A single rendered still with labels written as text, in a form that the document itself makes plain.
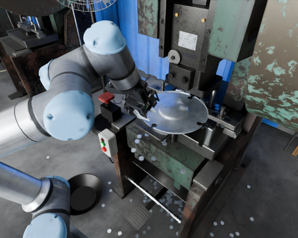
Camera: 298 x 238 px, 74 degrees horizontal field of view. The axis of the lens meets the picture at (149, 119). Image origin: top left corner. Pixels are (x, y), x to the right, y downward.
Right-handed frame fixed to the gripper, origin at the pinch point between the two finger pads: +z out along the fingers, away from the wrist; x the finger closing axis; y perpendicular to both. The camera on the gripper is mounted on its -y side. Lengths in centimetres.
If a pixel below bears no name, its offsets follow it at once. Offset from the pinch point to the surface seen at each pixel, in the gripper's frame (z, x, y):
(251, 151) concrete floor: 120, 54, 35
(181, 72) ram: -0.6, 21.5, 3.0
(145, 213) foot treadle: 63, -32, 2
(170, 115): 12.7, 8.9, 3.0
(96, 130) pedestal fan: 89, -5, -85
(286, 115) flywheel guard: -20.8, 5.4, 37.4
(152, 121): 10.5, 2.8, -1.1
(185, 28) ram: -12.1, 30.2, 0.7
